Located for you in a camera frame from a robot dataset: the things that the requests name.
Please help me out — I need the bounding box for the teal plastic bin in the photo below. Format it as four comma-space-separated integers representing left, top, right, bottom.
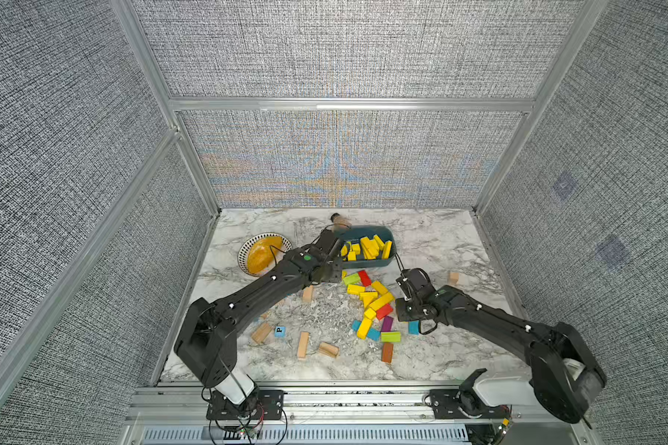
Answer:
334, 225, 397, 269

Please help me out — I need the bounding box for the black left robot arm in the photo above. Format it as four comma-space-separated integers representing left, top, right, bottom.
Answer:
174, 227, 344, 406

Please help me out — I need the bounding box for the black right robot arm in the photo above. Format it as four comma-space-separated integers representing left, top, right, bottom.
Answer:
395, 268, 607, 424

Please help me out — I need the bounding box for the teal long block right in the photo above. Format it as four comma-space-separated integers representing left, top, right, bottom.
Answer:
407, 321, 420, 335

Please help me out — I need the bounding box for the spice jar with black cap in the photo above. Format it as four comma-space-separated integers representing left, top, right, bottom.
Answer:
330, 212, 352, 230

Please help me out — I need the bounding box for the red block lower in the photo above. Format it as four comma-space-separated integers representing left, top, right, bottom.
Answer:
376, 304, 393, 320

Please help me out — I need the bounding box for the purple block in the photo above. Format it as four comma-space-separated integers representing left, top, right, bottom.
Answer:
382, 316, 393, 333

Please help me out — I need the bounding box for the lime green block front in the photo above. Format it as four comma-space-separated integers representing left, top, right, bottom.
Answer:
380, 331, 401, 343

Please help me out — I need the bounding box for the red long block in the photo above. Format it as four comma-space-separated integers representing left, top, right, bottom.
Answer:
357, 271, 372, 287

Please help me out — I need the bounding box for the natural wood block centre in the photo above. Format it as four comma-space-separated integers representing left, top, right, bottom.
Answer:
302, 286, 315, 303

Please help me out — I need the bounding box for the orange brown block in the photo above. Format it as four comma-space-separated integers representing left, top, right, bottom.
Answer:
382, 342, 393, 363

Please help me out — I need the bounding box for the yellow block front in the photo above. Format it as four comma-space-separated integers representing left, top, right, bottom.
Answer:
356, 317, 373, 339

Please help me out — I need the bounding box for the orange sesame bread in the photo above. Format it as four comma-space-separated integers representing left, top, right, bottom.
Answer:
246, 235, 283, 276

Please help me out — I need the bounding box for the patterned white plate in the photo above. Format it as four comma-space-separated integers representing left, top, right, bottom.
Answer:
238, 233, 292, 277

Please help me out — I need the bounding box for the natural wood arch block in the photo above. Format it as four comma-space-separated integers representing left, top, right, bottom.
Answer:
317, 342, 340, 359

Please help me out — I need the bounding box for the natural wood block front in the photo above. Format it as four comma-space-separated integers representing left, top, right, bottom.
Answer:
297, 331, 310, 360

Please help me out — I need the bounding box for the natural wood block left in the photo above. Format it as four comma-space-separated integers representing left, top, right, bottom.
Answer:
250, 322, 274, 345

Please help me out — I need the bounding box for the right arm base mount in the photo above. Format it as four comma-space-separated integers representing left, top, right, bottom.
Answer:
423, 368, 511, 420

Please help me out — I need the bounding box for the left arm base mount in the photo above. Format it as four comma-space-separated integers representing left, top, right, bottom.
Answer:
206, 388, 285, 421

